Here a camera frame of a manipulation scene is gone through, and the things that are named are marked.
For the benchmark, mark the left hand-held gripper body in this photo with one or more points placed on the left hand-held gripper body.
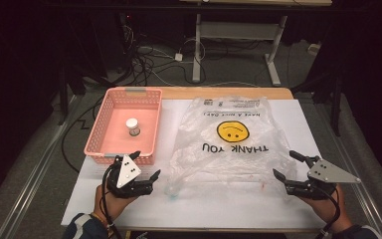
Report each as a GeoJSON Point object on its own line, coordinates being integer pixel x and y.
{"type": "Point", "coordinates": [126, 172]}

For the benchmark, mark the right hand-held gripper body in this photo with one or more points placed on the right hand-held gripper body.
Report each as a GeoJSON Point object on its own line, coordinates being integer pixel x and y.
{"type": "Point", "coordinates": [325, 172]}

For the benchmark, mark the pink plastic basket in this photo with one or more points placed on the pink plastic basket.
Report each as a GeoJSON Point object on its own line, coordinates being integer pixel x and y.
{"type": "Point", "coordinates": [119, 113]}

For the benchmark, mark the clear plastic bag smiley print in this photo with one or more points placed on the clear plastic bag smiley print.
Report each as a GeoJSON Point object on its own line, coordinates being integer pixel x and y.
{"type": "Point", "coordinates": [232, 156]}

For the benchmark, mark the person's left hand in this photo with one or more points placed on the person's left hand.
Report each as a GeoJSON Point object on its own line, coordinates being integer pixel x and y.
{"type": "Point", "coordinates": [111, 205]}

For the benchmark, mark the person's right hand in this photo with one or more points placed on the person's right hand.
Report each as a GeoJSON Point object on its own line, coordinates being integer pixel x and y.
{"type": "Point", "coordinates": [325, 209]}

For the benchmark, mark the white table mat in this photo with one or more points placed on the white table mat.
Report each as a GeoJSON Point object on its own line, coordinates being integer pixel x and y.
{"type": "Point", "coordinates": [212, 210]}

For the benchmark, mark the white power adapter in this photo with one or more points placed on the white power adapter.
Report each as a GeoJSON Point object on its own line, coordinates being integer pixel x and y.
{"type": "Point", "coordinates": [178, 57]}

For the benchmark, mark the white power strip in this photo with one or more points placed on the white power strip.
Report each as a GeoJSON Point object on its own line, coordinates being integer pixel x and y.
{"type": "Point", "coordinates": [313, 48]}

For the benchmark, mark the metal floor rail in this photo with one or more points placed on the metal floor rail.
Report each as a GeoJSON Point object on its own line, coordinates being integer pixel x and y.
{"type": "Point", "coordinates": [358, 186]}
{"type": "Point", "coordinates": [36, 176]}

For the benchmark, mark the white metal desk frame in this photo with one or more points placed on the white metal desk frame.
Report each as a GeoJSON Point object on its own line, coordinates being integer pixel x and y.
{"type": "Point", "coordinates": [237, 30]}

